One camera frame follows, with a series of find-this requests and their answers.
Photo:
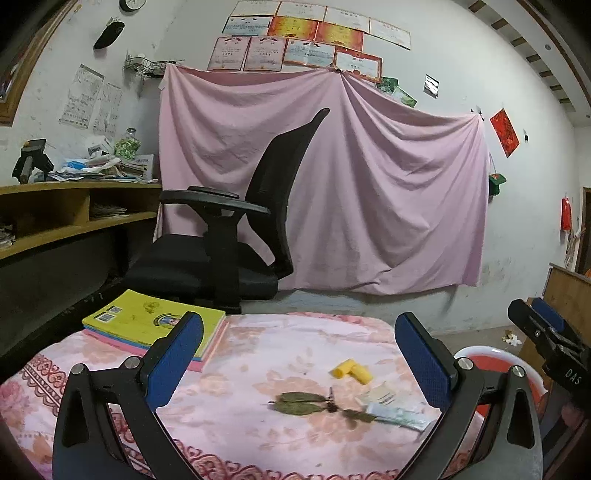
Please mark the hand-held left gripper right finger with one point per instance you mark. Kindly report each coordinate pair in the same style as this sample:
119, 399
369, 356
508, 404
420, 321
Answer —
422, 360

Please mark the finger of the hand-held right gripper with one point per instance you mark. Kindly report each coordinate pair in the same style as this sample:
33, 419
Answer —
551, 318
531, 325

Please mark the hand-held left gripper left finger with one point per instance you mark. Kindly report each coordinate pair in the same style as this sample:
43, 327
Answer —
178, 360

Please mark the red basin with white rim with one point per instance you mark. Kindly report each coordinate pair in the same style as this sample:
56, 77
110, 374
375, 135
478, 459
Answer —
489, 360

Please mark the white paper packet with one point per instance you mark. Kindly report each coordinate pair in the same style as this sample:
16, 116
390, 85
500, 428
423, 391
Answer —
376, 394

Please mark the green and white wrapper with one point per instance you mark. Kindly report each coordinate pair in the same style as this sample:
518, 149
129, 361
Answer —
397, 415

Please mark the dry green leaf twig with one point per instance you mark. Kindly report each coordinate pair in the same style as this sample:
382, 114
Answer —
300, 401

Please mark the white floor debris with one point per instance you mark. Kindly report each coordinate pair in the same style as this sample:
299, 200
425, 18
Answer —
512, 338

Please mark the wooden board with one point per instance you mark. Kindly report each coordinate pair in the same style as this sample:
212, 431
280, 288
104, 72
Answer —
570, 288

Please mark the pink book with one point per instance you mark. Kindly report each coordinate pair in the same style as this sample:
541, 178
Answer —
217, 341

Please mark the stack of books yellow cover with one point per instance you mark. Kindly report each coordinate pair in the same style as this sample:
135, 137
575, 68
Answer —
147, 318

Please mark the floral pink tablecloth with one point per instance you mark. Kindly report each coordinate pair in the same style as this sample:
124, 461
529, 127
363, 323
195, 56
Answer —
277, 350

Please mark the red hanging ornament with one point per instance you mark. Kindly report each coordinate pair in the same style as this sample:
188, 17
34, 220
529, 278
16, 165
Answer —
566, 214

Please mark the green hanging pouch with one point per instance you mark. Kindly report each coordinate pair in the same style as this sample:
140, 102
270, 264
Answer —
497, 182

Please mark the papers in shelf slot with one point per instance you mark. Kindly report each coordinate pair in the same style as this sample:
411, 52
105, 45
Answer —
108, 211

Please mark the pink hanging cloth sheet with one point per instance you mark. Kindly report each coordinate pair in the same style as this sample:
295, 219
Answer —
392, 194

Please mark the red paper poster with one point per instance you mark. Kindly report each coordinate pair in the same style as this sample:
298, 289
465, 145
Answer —
504, 133

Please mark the wooden shelf desk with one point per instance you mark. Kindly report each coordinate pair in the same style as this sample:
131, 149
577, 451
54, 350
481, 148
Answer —
46, 203

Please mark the pile of papers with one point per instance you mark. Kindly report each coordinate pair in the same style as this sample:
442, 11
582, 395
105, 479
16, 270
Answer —
101, 168

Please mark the black office chair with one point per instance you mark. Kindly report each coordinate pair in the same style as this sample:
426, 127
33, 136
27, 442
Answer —
272, 175

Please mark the stack of newspapers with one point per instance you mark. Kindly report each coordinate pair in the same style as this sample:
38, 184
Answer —
6, 237

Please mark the green candy jar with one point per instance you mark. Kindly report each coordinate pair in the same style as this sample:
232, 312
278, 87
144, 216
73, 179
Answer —
127, 147

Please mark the black device on stand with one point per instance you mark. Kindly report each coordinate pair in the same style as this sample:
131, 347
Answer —
32, 159

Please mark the black and white photo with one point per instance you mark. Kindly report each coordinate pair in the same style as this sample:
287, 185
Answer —
431, 86

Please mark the green photo card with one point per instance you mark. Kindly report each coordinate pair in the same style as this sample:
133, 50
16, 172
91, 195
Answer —
404, 97
387, 85

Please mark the small printed wall sheet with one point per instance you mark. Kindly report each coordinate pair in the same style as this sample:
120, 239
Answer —
110, 110

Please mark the large printed wall sheet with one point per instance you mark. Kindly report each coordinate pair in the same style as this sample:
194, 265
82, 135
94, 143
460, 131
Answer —
81, 97

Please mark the wooden window frame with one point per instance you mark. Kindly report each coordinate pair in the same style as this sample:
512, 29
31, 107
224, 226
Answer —
27, 69

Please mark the black wall-hung brush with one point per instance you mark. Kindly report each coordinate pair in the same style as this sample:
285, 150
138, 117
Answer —
108, 34

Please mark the group of wall certificates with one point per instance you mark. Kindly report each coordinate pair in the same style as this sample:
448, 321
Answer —
300, 41

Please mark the round wall clock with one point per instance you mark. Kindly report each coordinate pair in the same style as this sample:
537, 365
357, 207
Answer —
133, 4

